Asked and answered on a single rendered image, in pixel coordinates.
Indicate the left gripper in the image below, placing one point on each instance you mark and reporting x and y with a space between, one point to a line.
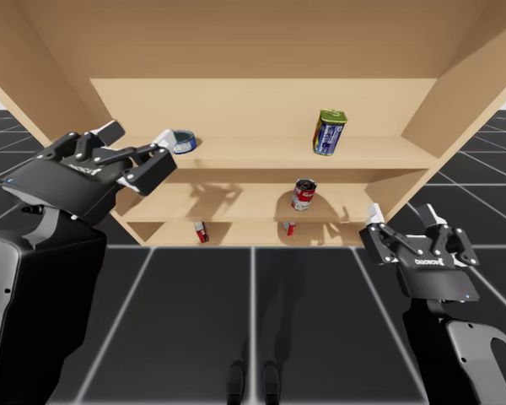
63 185

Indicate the pale wooden shelf unit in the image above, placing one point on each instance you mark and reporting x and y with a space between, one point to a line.
253 63

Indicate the blue flat can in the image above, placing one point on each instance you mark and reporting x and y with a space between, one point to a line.
184 142

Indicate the red and white can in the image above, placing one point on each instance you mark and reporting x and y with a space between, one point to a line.
304 196

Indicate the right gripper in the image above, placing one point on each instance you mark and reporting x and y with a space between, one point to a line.
434 278

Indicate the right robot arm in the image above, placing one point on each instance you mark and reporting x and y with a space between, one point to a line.
468 358

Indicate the green and blue rectangular can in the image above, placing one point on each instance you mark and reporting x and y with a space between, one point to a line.
329 133

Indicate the red and white carton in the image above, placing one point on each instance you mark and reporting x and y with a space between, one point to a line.
290 228

